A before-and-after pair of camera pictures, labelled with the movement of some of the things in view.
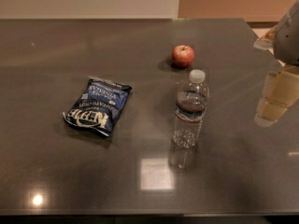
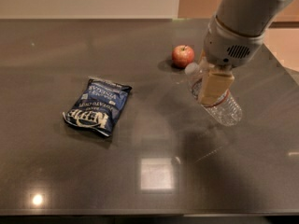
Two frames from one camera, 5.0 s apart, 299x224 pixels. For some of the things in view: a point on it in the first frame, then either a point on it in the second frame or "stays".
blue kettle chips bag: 97,105 stays
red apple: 182,56 stays
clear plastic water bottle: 192,105 → 226,111
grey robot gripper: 288,39 → 228,49
